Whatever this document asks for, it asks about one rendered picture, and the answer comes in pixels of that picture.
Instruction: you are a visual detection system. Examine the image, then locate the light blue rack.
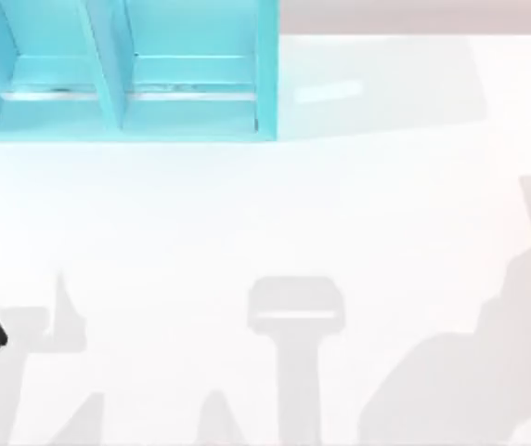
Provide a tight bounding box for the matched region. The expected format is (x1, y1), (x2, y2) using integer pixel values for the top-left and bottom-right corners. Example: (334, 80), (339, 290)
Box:
(0, 0), (279, 143)

